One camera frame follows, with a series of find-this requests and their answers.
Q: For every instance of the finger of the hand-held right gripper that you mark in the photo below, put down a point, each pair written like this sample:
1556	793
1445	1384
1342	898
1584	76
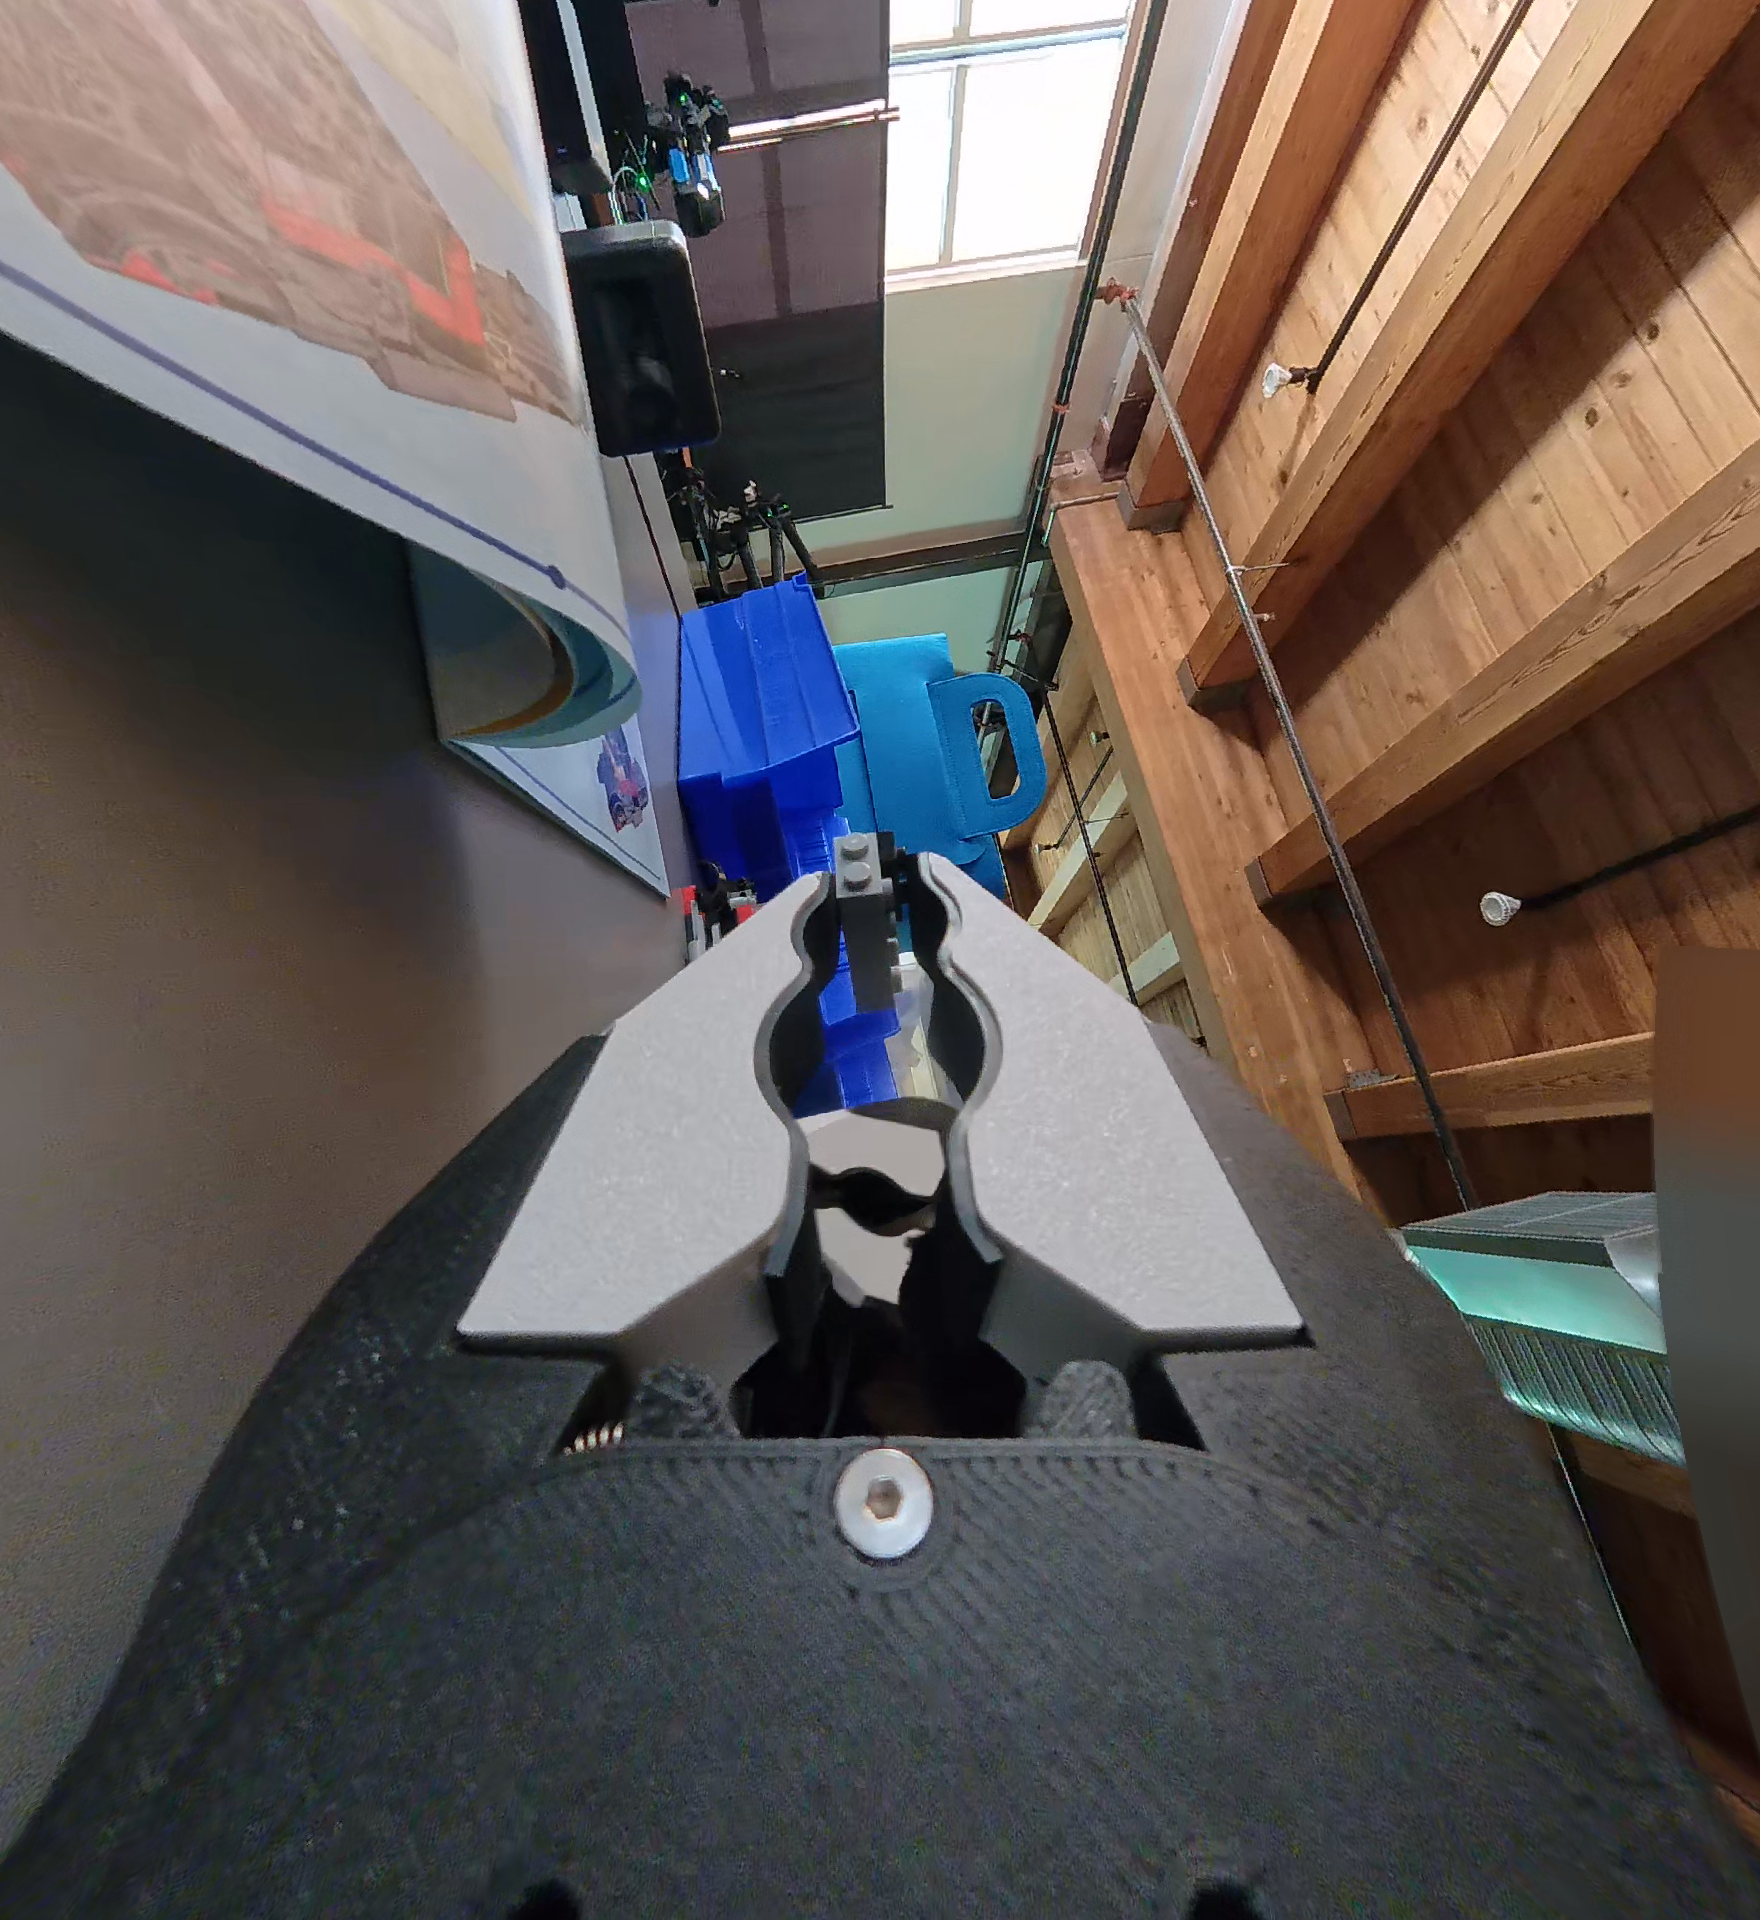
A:
880	1128
865	1268

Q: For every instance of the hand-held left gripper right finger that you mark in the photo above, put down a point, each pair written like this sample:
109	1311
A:
1119	1187

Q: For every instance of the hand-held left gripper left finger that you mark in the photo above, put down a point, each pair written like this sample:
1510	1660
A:
626	1187

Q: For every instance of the grey toy brick assembly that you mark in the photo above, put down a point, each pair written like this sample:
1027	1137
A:
868	914

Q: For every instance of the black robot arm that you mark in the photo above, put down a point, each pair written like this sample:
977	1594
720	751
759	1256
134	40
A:
745	533

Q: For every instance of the robot arm with green lights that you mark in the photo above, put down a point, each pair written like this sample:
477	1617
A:
693	150

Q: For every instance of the brown desk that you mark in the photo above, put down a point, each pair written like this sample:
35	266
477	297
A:
221	1052

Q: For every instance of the toy brick truck model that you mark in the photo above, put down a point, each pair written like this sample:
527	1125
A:
715	907

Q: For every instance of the light blue felt bag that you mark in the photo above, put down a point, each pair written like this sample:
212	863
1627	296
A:
911	722

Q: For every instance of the blue plastic bin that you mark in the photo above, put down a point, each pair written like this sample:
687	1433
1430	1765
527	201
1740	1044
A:
752	706

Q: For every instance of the thin metal ceiling pipe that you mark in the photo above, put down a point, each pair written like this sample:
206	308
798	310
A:
1315	781

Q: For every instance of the dark hanging panel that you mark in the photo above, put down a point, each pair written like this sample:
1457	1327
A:
806	391

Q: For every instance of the black rectangular device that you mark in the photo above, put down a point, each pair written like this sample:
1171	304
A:
647	340

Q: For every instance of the bright window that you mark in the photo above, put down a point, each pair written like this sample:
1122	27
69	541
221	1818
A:
1015	150

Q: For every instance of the toy instruction booklet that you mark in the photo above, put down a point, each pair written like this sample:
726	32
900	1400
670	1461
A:
221	227

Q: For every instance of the silver air duct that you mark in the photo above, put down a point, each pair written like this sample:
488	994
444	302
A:
1556	1321

